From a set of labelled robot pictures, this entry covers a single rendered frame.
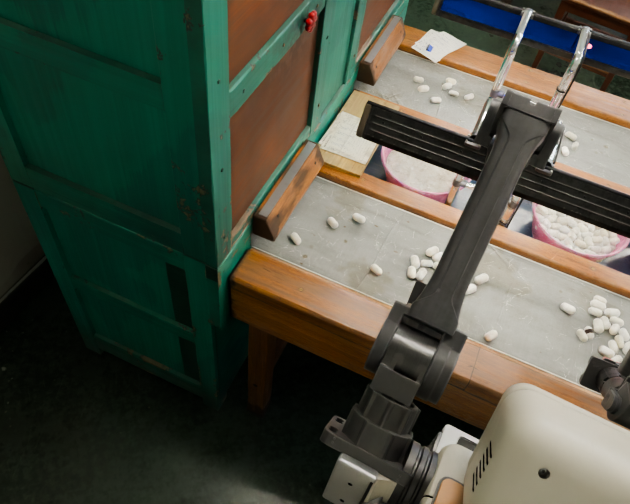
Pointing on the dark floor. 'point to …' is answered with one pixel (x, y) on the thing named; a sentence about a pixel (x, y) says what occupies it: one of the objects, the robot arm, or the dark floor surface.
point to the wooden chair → (620, 15)
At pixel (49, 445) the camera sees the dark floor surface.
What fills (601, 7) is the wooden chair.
